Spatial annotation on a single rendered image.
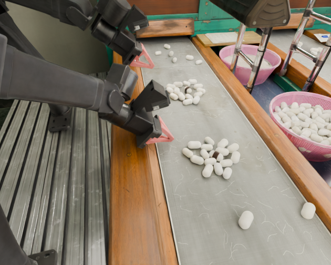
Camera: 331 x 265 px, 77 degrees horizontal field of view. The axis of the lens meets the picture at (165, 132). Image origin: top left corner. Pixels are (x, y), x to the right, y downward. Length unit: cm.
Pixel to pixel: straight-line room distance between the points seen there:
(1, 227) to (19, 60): 19
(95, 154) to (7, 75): 46
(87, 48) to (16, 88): 179
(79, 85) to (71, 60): 176
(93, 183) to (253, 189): 41
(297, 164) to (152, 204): 36
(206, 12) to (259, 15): 82
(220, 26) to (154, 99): 91
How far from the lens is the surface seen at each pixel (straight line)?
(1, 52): 24
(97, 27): 64
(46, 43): 208
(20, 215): 64
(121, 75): 47
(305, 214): 53
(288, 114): 79
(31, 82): 29
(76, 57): 209
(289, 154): 61
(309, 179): 58
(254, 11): 44
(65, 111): 86
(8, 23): 78
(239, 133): 65
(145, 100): 45
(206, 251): 45
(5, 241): 35
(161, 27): 116
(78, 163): 68
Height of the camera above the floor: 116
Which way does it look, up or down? 43 degrees down
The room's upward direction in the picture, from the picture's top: straight up
